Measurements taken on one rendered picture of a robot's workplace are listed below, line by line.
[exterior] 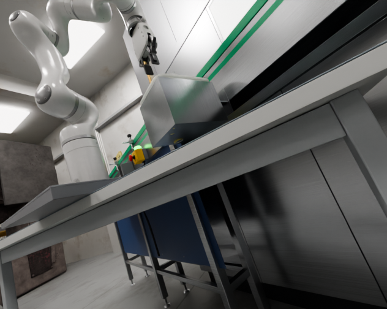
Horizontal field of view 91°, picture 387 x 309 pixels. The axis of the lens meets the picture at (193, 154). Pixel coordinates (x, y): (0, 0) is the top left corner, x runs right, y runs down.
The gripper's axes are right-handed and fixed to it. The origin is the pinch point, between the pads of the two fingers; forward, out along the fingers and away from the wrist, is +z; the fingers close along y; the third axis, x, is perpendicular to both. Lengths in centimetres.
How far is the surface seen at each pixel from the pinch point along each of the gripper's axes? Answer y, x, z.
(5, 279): 89, 58, 56
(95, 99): 444, -107, -287
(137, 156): 49, -6, 19
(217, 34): -7.2, -38.6, -18.9
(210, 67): -7.5, -22.7, 3.7
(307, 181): -14, -41, 60
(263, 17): -32.6, -21.9, 6.8
